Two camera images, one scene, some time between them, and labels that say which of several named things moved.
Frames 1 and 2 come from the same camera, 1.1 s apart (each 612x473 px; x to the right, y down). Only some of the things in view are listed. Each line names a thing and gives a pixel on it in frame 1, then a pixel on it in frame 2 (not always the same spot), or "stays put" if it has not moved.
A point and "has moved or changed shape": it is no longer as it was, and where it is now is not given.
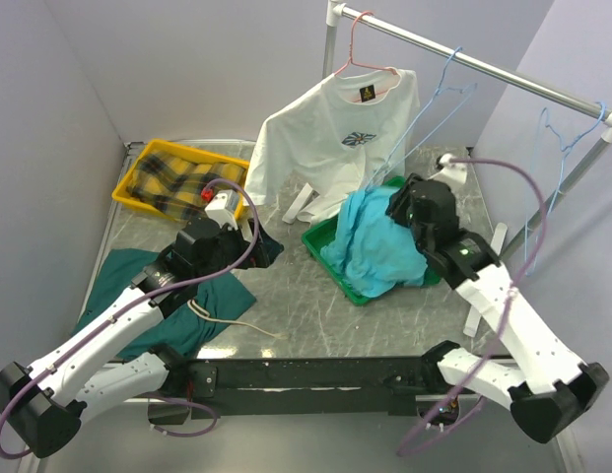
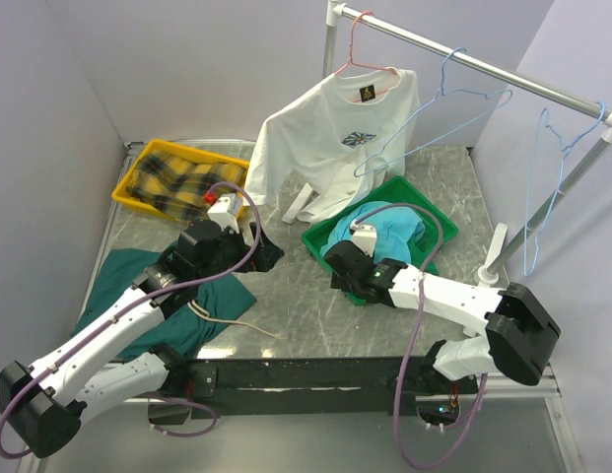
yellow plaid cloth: [172, 185] stays put
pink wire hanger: [363, 65] stays put
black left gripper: [267, 250] stays put
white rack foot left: [306, 197] stays put
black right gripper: [397, 203] to [338, 282]
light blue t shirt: [374, 253] has moved or changed shape
